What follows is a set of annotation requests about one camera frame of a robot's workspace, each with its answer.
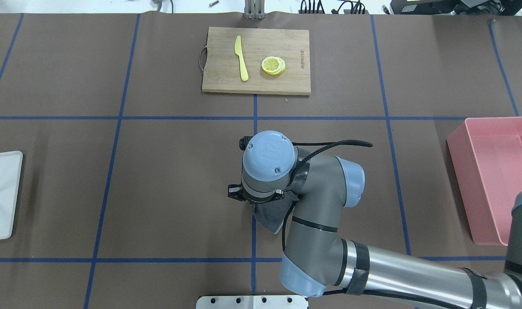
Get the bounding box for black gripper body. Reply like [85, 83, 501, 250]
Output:
[228, 184, 284, 204]

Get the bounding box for grey pink cloth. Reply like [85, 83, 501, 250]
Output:
[251, 191, 299, 234]

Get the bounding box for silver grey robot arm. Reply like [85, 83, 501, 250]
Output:
[228, 130, 522, 309]

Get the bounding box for bamboo cutting board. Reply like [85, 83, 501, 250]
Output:
[202, 26, 311, 96]

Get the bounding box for yellow lemon slice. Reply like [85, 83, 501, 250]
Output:
[261, 56, 286, 76]

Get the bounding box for yellow plastic knife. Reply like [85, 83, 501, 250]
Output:
[234, 35, 249, 82]

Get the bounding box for white rack tray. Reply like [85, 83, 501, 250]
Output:
[0, 151, 23, 240]

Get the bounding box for pink plastic bin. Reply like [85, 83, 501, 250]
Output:
[447, 117, 522, 246]

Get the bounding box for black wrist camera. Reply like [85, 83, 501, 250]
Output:
[238, 136, 253, 151]

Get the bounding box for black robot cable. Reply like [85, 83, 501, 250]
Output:
[281, 139, 373, 253]

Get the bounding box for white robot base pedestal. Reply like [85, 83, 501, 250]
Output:
[196, 295, 309, 309]

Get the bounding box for aluminium frame post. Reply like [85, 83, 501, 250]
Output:
[244, 0, 266, 20]

